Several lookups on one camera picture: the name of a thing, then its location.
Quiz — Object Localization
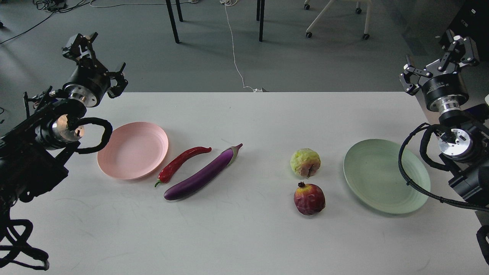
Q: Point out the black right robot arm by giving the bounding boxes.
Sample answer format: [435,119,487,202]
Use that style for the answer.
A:
[398,29,488,212]

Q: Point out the pink plate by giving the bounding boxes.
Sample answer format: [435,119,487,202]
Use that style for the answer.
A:
[97,122,169,180]

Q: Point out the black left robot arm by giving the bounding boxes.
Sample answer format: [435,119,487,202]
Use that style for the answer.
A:
[0,32,128,270]

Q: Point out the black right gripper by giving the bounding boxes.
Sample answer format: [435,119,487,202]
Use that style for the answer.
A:
[399,29,479,112]

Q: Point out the purple eggplant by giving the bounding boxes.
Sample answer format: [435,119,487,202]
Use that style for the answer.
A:
[164,143,243,201]

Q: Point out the red chili pepper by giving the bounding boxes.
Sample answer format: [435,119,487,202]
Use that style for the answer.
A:
[154,147,212,188]

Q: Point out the black cables on floor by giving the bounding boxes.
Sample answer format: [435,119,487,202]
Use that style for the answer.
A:
[0,0,92,44]

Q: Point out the white rolling chair base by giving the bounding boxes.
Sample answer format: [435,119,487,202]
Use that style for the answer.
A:
[304,0,373,40]

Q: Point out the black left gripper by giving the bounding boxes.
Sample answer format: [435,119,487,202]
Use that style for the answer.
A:
[62,32,129,108]

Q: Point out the light green plate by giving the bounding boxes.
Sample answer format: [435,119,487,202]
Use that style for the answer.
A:
[343,139,428,215]

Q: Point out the black box on floor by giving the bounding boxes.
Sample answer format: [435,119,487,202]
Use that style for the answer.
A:
[448,0,489,61]

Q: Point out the white floor cable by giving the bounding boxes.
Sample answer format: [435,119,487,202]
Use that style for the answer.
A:
[219,0,263,92]

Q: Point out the red pomegranate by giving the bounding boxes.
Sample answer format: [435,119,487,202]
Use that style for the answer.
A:
[293,181,326,216]

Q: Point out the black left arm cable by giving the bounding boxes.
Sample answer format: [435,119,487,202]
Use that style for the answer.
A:
[69,117,113,155]

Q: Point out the black table leg right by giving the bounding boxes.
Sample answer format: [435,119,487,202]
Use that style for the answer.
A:
[256,0,265,42]

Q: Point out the black table leg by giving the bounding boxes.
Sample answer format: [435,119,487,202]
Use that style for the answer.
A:
[256,0,265,42]
[165,0,183,44]

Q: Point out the green yellow apple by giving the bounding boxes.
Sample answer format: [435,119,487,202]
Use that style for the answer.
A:
[289,148,321,178]

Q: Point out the black table leg left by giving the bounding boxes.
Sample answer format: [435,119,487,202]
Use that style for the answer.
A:
[165,0,183,44]

